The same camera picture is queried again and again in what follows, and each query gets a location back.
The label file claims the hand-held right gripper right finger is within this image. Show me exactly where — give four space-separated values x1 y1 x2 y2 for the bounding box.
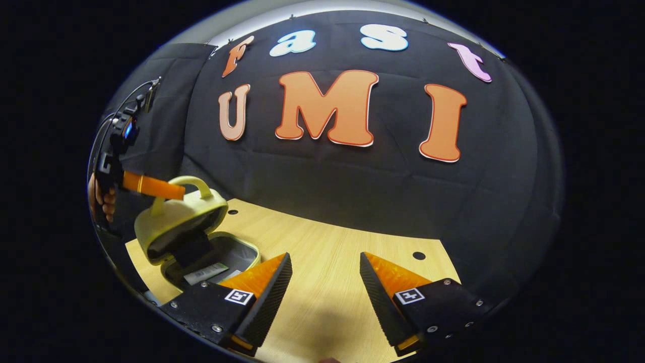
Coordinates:
359 251 492 356

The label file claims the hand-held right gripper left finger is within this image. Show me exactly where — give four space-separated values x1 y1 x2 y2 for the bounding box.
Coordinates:
160 252 293 356

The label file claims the cream suitcase with grey lining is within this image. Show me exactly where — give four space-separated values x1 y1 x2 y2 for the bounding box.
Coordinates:
134 175 262 294

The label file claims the black cable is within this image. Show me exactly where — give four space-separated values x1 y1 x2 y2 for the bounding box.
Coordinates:
90 81 152 172

